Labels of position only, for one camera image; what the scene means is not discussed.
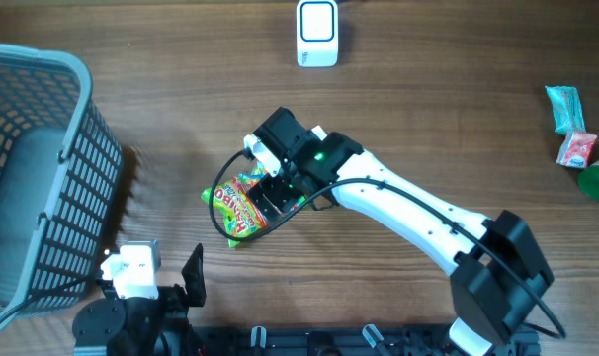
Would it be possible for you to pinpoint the Haribo gummy candy bag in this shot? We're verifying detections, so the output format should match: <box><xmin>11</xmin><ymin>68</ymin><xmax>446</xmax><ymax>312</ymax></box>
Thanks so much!
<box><xmin>213</xmin><ymin>163</ymin><xmax>268</xmax><ymax>238</ymax></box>

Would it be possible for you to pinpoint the red tissue pack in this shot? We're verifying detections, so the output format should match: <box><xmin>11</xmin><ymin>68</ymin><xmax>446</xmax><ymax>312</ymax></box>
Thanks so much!
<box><xmin>556</xmin><ymin>132</ymin><xmax>598</xmax><ymax>169</ymax></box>

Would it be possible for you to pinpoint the teal wet wipes pack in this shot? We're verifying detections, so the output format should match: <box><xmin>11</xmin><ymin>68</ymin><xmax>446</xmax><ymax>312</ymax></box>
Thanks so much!
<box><xmin>546</xmin><ymin>86</ymin><xmax>586</xmax><ymax>135</ymax></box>

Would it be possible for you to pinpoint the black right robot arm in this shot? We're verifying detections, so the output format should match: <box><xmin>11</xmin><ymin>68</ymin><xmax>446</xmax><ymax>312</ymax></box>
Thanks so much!
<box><xmin>243</xmin><ymin>108</ymin><xmax>554</xmax><ymax>355</ymax></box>

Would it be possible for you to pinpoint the white barcode scanner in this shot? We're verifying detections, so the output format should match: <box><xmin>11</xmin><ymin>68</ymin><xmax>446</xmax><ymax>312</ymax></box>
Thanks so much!
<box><xmin>296</xmin><ymin>0</ymin><xmax>339</xmax><ymax>67</ymax></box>

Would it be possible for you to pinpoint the grey plastic mesh basket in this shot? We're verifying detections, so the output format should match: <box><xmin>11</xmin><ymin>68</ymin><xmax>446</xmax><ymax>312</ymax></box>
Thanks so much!
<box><xmin>0</xmin><ymin>44</ymin><xmax>124</xmax><ymax>330</ymax></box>

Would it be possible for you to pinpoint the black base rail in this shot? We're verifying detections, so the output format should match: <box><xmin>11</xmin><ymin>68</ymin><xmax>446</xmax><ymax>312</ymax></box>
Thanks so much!
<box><xmin>100</xmin><ymin>323</ymin><xmax>542</xmax><ymax>356</ymax></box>

